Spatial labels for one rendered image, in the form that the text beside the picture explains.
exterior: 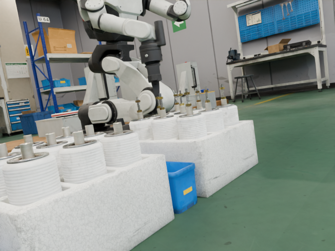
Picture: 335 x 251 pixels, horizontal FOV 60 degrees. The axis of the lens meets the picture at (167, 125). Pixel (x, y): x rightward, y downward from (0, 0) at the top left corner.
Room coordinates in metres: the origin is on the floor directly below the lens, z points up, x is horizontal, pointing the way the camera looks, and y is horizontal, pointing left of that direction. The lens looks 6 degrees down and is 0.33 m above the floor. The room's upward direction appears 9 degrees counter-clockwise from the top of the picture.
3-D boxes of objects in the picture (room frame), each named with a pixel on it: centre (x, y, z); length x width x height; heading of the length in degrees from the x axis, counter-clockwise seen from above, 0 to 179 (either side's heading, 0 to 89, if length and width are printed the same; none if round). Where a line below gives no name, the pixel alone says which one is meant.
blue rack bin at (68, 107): (6.04, 2.09, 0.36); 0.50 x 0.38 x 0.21; 51
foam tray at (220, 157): (1.14, -0.07, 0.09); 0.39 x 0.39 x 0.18; 49
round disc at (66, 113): (3.19, 1.07, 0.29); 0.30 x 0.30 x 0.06
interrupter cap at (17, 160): (0.56, 0.27, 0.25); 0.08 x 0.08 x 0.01
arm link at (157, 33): (1.22, 0.01, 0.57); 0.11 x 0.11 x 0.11; 69
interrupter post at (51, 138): (0.72, 0.29, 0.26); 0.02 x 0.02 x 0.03
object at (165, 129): (1.05, 0.01, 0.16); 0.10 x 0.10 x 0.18
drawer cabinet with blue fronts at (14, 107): (6.03, 3.07, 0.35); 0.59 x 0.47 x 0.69; 50
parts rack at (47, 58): (6.57, 1.71, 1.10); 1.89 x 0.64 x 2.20; 140
